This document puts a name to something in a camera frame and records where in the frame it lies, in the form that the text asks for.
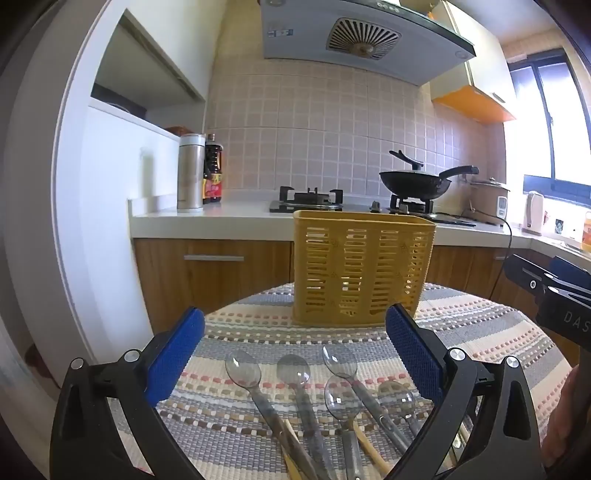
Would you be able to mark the black wok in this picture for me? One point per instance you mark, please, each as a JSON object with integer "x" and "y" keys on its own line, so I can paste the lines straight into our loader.
{"x": 415, "y": 183}

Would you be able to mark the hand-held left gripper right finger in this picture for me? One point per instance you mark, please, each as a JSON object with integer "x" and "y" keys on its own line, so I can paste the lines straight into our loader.
{"x": 415, "y": 355}

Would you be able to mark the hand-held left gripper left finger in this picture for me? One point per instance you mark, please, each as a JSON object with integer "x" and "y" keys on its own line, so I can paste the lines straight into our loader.
{"x": 175, "y": 355}

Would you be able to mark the dark framed window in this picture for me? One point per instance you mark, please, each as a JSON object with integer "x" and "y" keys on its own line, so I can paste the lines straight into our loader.
{"x": 545, "y": 115}

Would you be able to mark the black gas stove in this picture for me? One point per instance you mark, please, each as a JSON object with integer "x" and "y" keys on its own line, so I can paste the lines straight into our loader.
{"x": 314, "y": 201}

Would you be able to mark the white electric kettle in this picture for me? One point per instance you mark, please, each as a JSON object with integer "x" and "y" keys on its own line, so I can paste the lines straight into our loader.
{"x": 534, "y": 212}

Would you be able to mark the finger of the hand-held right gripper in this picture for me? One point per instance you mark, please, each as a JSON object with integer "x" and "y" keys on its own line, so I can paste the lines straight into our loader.
{"x": 570, "y": 272}
{"x": 524, "y": 274}

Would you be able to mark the dark flat pan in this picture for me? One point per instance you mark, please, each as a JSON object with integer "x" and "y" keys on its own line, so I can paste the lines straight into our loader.
{"x": 121, "y": 104}

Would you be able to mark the wooden base cabinet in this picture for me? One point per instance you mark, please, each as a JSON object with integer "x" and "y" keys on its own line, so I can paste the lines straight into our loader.
{"x": 207, "y": 286}

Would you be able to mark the dark soy sauce bottle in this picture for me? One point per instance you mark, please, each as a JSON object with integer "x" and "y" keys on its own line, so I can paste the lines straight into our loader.
{"x": 214, "y": 175}

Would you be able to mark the wooden chopstick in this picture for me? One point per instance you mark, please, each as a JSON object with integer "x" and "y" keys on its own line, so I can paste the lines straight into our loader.
{"x": 292, "y": 450}
{"x": 369, "y": 450}

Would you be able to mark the stainless steel thermos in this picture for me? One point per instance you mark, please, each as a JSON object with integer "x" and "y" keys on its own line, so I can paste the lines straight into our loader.
{"x": 190, "y": 173}

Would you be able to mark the white tall shelf cabinet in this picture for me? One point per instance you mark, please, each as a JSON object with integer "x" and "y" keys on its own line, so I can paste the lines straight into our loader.
{"x": 106, "y": 194}

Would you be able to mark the black spatula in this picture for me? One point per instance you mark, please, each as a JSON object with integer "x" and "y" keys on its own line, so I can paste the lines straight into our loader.
{"x": 406, "y": 158}

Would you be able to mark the grey range hood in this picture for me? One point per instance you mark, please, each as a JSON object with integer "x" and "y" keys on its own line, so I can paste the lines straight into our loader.
{"x": 314, "y": 41}

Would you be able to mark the yellow plastic slotted basket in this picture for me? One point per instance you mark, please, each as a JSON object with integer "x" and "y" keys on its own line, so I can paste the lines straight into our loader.
{"x": 362, "y": 270}

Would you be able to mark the orange bottle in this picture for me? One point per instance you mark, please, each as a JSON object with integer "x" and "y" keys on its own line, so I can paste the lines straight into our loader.
{"x": 587, "y": 230}

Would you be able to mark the orange wall cabinet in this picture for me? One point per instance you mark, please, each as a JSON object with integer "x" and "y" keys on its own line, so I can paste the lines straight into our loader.
{"x": 480, "y": 78}

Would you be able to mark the beige rice cooker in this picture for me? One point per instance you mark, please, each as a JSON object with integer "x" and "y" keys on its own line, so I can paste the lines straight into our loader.
{"x": 487, "y": 201}

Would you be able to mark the clear plastic spoon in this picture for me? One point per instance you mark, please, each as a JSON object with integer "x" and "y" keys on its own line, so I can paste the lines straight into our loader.
{"x": 339, "y": 360}
{"x": 397, "y": 397}
{"x": 293, "y": 369}
{"x": 240, "y": 367}
{"x": 341, "y": 399}

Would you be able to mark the striped woven table mat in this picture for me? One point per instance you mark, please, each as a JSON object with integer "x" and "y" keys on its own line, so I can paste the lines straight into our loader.
{"x": 258, "y": 332}

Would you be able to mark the person's right hand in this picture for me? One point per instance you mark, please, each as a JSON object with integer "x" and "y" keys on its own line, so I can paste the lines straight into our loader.
{"x": 561, "y": 424}

